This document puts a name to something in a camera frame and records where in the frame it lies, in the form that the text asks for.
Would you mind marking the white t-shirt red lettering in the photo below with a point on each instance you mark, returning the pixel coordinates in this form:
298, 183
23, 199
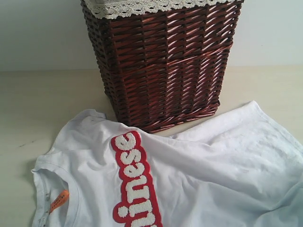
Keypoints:
239, 169

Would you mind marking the dark brown wicker basket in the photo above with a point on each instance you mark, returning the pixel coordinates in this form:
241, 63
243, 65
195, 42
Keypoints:
165, 68

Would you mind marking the orange garment tag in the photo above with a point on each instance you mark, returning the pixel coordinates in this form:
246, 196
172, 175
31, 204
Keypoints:
59, 201

